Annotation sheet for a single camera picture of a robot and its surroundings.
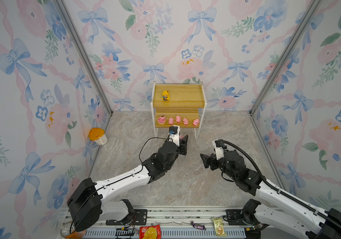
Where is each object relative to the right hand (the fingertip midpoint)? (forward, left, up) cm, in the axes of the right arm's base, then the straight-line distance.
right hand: (208, 151), depth 78 cm
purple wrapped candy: (-31, +6, -16) cm, 36 cm away
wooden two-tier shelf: (+19, +14, +15) cm, 28 cm away
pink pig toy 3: (+20, +11, +1) cm, 23 cm away
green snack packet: (-31, -3, -16) cm, 35 cm away
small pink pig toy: (+1, +15, +11) cm, 18 cm away
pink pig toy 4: (+20, +5, +1) cm, 21 cm away
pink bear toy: (+21, +26, +2) cm, 33 cm away
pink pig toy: (+21, +20, +1) cm, 29 cm away
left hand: (+4, +13, +9) cm, 16 cm away
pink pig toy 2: (+23, +16, 0) cm, 28 cm away
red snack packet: (-34, +29, -15) cm, 47 cm away
